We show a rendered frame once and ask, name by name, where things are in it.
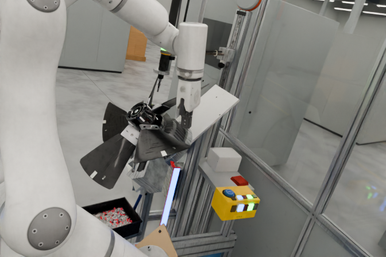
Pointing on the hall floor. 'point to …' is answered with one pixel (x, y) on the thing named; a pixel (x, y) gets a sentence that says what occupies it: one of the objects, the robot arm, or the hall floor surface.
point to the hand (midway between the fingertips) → (186, 121)
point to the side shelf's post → (208, 215)
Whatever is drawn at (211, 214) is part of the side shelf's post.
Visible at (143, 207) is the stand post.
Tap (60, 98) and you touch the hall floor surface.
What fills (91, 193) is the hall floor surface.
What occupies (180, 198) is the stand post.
